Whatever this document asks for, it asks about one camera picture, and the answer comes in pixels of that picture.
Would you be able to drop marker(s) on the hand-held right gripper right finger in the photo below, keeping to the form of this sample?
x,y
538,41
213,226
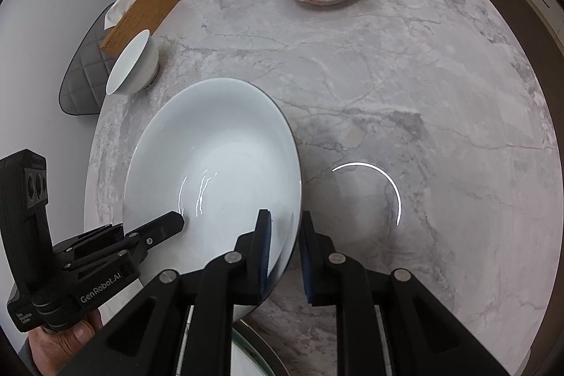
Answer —
x,y
305,270

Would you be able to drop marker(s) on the grey rim plate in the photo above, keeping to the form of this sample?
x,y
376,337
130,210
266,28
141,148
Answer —
x,y
257,352

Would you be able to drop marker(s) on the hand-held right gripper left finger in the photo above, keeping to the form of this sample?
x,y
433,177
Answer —
x,y
265,266

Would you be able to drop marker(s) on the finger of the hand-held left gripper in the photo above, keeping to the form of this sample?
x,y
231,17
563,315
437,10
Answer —
x,y
158,228
92,239

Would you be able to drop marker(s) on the wooden tissue box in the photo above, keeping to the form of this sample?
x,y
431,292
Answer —
x,y
141,17

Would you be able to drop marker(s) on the white tissue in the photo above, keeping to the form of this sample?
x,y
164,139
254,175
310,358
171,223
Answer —
x,y
120,6

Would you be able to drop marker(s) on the person's left hand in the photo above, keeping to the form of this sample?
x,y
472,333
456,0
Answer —
x,y
66,347

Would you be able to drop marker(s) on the large white bowl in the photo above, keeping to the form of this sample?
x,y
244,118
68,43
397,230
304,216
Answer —
x,y
211,147

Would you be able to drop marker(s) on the small white bowl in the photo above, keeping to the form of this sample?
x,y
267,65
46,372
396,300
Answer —
x,y
132,59

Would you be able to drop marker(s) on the grey quilted chair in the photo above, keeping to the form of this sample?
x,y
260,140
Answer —
x,y
81,81

